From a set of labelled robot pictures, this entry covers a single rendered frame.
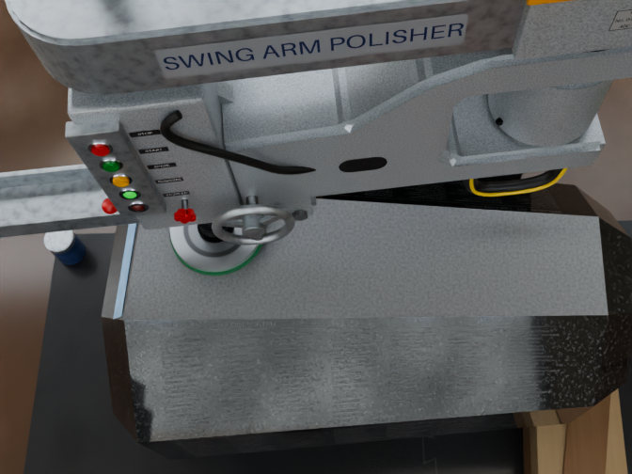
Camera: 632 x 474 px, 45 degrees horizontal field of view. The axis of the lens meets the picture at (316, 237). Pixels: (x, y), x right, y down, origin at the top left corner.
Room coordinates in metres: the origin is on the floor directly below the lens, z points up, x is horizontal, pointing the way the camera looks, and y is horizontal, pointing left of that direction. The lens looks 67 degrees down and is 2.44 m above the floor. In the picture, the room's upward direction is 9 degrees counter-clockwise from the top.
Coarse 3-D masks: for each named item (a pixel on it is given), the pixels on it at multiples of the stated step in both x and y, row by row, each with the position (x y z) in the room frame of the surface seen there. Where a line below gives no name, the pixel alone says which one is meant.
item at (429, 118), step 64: (384, 64) 0.70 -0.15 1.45; (448, 64) 0.64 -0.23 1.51; (512, 64) 0.62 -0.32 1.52; (576, 64) 0.61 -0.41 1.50; (256, 128) 0.66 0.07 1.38; (320, 128) 0.64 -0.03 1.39; (384, 128) 0.62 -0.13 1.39; (448, 128) 0.63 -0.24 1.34; (256, 192) 0.64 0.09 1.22; (320, 192) 0.63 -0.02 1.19
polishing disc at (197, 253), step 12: (180, 228) 0.75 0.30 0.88; (192, 228) 0.75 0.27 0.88; (240, 228) 0.73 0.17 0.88; (180, 240) 0.72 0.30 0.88; (192, 240) 0.72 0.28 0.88; (180, 252) 0.69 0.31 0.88; (192, 252) 0.69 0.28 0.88; (204, 252) 0.68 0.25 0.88; (216, 252) 0.68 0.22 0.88; (228, 252) 0.67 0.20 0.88; (240, 252) 0.67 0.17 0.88; (252, 252) 0.67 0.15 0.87; (192, 264) 0.66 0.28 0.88; (204, 264) 0.65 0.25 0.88; (216, 264) 0.65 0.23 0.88; (228, 264) 0.65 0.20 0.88; (240, 264) 0.65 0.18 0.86
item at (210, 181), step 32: (96, 96) 0.66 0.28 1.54; (128, 96) 0.65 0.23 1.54; (160, 96) 0.64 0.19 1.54; (192, 96) 0.64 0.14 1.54; (224, 96) 0.72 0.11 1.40; (128, 128) 0.63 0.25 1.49; (192, 128) 0.63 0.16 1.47; (160, 160) 0.63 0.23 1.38; (192, 160) 0.63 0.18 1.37; (224, 160) 0.63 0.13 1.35; (160, 192) 0.63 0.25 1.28; (192, 192) 0.63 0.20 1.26; (224, 192) 0.63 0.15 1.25; (160, 224) 0.64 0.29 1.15; (192, 224) 0.63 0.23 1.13
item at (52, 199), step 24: (48, 168) 0.82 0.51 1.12; (72, 168) 0.81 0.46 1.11; (0, 192) 0.80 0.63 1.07; (24, 192) 0.79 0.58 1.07; (48, 192) 0.79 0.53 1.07; (72, 192) 0.78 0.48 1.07; (96, 192) 0.77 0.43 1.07; (0, 216) 0.75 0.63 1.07; (24, 216) 0.74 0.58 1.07; (48, 216) 0.71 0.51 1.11; (72, 216) 0.70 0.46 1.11; (96, 216) 0.69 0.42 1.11; (120, 216) 0.69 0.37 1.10
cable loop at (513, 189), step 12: (564, 168) 0.69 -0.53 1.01; (468, 180) 0.70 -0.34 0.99; (516, 180) 0.72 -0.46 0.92; (528, 180) 0.71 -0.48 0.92; (540, 180) 0.70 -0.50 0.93; (552, 180) 0.69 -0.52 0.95; (480, 192) 0.70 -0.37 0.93; (492, 192) 0.70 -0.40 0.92; (504, 192) 0.70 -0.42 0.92; (516, 192) 0.69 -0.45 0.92; (528, 192) 0.69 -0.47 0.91
